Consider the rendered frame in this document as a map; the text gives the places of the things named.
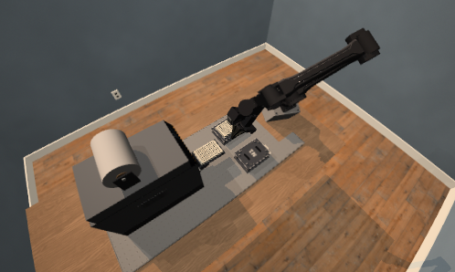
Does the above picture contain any grey cylinder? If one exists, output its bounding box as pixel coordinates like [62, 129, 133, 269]
[90, 129, 142, 188]

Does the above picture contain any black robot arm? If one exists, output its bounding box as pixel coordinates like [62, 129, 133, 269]
[227, 28, 380, 127]

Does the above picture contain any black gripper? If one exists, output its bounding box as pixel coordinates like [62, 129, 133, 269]
[231, 122, 257, 139]

